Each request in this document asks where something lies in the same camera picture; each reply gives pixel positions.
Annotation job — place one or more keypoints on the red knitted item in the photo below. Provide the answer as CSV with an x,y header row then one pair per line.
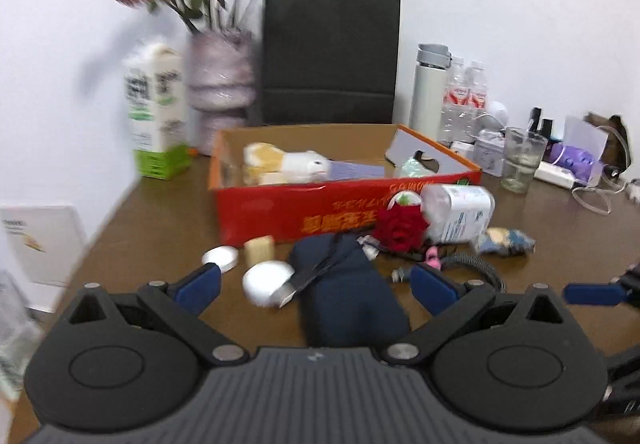
x,y
401,228

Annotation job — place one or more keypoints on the small wooden block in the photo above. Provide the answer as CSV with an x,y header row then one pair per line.
x,y
258,250

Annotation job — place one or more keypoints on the white yellow plush toy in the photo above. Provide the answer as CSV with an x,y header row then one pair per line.
x,y
265,164

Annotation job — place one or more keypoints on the green crumpled wrapper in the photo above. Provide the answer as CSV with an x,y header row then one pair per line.
x,y
417,168

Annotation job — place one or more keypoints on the clear glass cup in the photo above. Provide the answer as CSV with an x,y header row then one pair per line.
x,y
522,155

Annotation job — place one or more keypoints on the black paper bag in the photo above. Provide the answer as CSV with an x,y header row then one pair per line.
x,y
328,61

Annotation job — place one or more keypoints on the purple cloth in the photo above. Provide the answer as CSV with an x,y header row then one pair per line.
x,y
348,171

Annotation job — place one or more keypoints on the pink marbled vase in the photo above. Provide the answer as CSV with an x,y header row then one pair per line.
x,y
220,83

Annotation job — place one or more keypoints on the navy blue pouch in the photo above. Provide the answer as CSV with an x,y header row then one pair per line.
x,y
343,301

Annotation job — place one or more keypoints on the clear water bottle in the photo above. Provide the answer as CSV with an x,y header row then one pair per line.
x,y
476,79
453,105

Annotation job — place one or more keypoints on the white round cap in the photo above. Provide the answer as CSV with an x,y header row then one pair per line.
x,y
225,257

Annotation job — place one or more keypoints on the blue patterned pouch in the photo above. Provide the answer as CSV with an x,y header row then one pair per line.
x,y
504,242

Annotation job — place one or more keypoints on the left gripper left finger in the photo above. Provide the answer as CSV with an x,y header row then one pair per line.
x,y
117,362

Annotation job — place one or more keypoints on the white round lamp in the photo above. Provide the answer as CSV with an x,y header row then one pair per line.
x,y
496,116

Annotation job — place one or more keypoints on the white thermos bottle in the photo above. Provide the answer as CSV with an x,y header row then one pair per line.
x,y
429,88

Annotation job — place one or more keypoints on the red cardboard box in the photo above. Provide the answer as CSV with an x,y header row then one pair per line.
x,y
288,212

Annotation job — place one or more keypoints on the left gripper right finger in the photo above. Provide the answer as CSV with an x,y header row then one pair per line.
x,y
517,363

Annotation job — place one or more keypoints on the white round lid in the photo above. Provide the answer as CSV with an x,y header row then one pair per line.
x,y
265,284

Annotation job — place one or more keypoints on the clear cotton swab jar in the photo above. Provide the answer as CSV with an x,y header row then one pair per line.
x,y
456,213

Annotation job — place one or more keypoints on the white power strip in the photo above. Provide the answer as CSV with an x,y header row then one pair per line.
x,y
555,175

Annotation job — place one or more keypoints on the green white milk carton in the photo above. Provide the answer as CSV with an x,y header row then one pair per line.
x,y
157,110

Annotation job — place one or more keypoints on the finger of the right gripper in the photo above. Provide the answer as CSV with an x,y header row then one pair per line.
x,y
595,294

